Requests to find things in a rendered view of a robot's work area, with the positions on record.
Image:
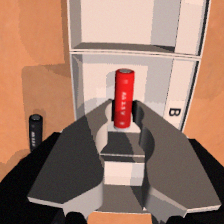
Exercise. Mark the white rack of labelled bins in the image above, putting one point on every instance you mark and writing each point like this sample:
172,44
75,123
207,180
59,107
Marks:
106,35

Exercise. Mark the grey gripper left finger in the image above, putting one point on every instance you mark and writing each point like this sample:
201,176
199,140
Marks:
64,173

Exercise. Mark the black aa battery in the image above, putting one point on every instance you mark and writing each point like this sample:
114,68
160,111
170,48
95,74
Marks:
35,131

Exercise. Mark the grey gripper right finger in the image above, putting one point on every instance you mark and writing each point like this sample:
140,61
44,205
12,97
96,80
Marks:
181,177

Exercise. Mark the red battery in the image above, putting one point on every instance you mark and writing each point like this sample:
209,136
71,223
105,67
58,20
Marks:
123,96

